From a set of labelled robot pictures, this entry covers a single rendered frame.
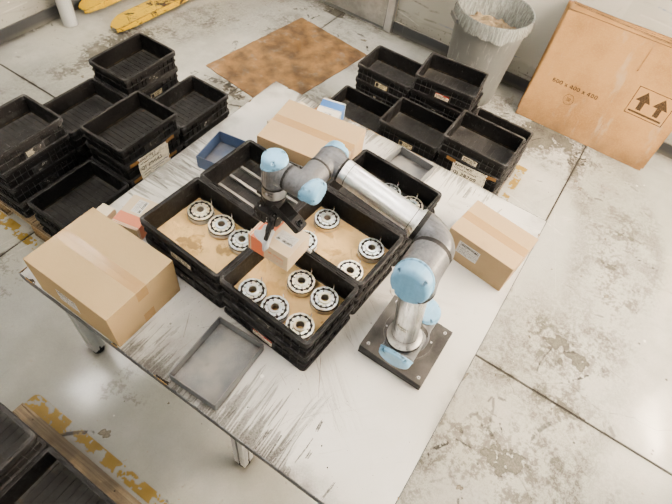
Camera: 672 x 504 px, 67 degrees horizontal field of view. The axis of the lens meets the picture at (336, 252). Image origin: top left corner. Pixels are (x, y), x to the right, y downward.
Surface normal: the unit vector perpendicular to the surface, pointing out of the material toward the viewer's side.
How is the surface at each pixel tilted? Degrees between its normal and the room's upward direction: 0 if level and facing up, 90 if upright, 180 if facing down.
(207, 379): 0
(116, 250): 0
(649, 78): 79
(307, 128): 0
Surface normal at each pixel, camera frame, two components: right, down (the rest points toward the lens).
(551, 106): -0.48, 0.44
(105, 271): 0.11, -0.58
